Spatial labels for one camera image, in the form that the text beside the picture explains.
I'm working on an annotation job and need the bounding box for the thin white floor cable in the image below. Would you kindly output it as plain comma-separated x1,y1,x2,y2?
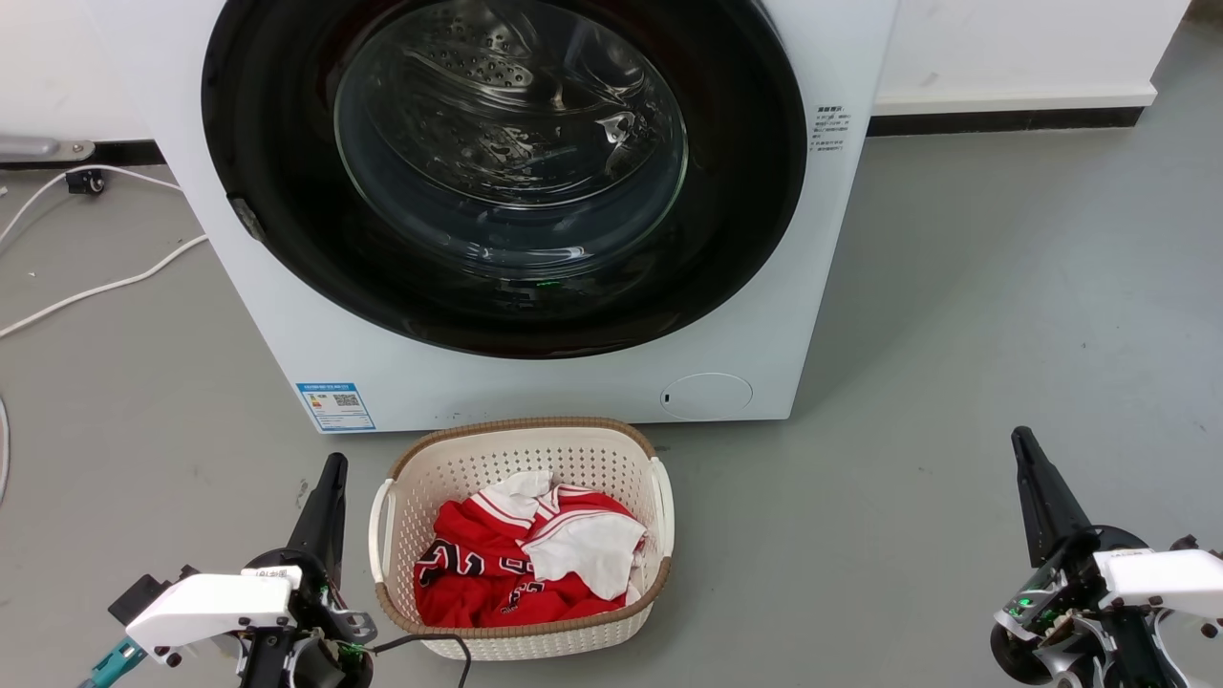
0,164,182,246

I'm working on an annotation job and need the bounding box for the red and white jersey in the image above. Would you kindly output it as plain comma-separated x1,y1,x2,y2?
414,470,651,629

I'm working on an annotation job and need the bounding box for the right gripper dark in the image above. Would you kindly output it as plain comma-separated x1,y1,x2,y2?
989,426,1152,688

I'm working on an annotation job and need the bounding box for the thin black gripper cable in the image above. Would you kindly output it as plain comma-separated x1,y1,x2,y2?
371,633,474,688

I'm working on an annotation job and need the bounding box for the grey metal floor bar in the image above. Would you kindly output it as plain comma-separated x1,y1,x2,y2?
0,136,96,162

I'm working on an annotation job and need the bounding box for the teal cable connector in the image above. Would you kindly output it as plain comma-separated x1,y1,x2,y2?
80,638,147,688

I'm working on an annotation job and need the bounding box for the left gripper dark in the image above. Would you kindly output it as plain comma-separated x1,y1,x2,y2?
244,453,376,688

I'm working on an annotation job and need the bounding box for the small printed text sticker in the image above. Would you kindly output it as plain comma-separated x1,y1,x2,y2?
810,103,848,154

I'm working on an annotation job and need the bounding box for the grey metal door hinge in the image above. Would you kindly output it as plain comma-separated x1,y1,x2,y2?
229,196,268,243

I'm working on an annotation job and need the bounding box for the white front-load washing machine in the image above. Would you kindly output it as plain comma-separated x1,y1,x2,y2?
81,0,901,436

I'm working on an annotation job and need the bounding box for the blue energy label sticker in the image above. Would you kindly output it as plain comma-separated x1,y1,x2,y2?
295,382,376,433

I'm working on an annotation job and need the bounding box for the cream perforated laundry basket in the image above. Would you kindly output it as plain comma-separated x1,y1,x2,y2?
369,417,676,662

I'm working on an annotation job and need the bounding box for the black round glass washer door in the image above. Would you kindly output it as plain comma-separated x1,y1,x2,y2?
201,0,808,360

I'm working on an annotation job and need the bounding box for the thick white floor cable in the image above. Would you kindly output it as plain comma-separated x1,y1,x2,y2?
0,234,209,340

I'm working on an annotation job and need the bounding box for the round white filter cover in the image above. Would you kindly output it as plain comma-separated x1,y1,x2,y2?
659,373,754,421

